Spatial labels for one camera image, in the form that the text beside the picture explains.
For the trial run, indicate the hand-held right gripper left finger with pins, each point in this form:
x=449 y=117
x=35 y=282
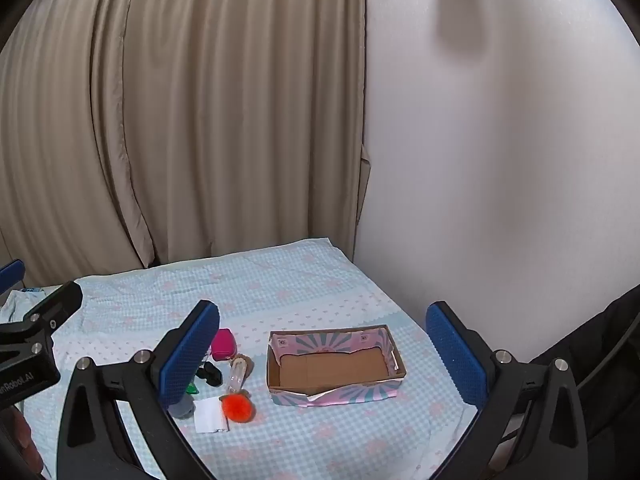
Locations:
x=192 y=355

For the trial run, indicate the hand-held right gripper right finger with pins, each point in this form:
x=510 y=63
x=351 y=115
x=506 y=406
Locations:
x=455 y=355

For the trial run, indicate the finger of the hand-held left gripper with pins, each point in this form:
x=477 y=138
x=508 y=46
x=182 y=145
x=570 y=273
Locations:
x=55 y=305
x=11 y=274

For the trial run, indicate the dark red box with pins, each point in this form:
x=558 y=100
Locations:
x=223 y=345

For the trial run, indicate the grey cloth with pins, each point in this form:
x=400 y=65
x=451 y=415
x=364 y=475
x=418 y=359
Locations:
x=182 y=410

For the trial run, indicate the patterned cardboard box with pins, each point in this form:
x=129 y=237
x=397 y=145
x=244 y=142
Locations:
x=330 y=367

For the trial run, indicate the black soft object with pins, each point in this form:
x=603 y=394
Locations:
x=212 y=374

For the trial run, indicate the person's left hand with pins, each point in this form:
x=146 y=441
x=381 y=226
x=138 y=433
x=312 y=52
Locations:
x=17 y=430

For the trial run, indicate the pale folded cloth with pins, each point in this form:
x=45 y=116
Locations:
x=25 y=305

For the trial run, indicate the green small object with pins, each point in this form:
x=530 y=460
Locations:
x=192 y=388

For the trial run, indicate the clear plastic tube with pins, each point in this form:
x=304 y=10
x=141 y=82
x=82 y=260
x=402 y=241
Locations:
x=235 y=377

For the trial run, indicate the white folded cloth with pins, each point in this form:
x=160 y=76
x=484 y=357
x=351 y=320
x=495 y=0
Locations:
x=207 y=415

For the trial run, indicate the orange pompom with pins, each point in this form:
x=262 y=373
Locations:
x=237 y=406

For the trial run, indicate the beige curtain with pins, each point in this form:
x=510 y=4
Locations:
x=200 y=110

